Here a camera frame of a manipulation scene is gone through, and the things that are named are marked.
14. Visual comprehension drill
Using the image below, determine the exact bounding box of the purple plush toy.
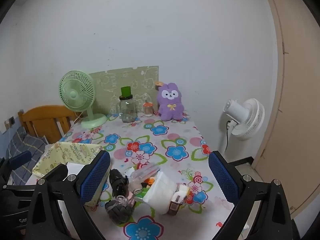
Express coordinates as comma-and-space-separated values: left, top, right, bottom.
154, 81, 185, 121

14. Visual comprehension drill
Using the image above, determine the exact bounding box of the green desk fan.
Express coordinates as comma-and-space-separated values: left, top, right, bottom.
59, 70, 108, 130

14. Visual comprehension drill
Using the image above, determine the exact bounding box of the white standing fan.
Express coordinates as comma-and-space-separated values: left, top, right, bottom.
217, 98, 265, 159

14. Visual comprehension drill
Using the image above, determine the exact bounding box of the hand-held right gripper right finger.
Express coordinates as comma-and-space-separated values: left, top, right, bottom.
208, 151, 293, 240

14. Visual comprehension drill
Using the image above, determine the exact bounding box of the black metal frame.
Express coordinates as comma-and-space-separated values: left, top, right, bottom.
226, 156, 254, 173

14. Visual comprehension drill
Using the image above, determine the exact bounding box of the beige door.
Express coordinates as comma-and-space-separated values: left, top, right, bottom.
251, 0, 320, 219

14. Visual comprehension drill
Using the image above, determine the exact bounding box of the clear plastic packet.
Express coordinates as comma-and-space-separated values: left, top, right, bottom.
127, 162, 160, 193

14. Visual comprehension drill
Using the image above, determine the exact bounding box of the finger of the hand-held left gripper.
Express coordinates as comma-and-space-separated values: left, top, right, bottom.
45, 164, 69, 183
0, 151, 32, 180

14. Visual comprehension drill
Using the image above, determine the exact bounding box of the grey sock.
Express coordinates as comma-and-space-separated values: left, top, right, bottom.
104, 195, 135, 226

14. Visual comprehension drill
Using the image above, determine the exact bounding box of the green printed board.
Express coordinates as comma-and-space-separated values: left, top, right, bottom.
89, 66, 159, 117

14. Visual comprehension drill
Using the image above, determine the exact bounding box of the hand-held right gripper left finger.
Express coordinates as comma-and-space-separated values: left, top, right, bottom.
26, 149, 111, 240

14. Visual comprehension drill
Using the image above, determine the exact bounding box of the black fan cable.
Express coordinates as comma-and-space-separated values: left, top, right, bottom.
226, 121, 232, 153

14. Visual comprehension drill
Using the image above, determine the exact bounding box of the blue plaid bedding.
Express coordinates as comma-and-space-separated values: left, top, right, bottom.
0, 126, 48, 185

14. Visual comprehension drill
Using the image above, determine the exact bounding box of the green white tissue pack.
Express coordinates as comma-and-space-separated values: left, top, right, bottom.
142, 171, 178, 215

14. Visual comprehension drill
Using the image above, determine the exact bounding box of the yellow fabric storage box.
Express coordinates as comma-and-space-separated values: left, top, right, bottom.
32, 141, 105, 207

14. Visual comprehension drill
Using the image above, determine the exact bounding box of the glass jar mug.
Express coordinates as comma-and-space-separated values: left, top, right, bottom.
116, 95, 137, 123

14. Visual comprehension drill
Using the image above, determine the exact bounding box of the cotton swab jar orange lid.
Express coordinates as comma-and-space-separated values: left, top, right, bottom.
143, 101, 153, 117

